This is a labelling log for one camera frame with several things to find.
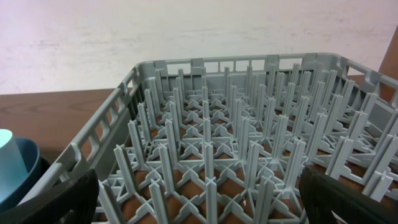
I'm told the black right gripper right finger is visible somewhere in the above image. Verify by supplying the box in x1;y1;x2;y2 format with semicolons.
299;166;397;223

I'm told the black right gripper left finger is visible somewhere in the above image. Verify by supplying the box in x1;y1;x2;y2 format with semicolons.
1;169;99;223

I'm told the grey dishwasher rack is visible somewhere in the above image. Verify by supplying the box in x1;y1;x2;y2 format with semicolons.
25;53;397;223

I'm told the dark blue round plate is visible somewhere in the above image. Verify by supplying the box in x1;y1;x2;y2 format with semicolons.
1;136;49;212

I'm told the light blue plastic cup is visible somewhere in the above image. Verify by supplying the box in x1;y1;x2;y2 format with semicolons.
1;129;28;202

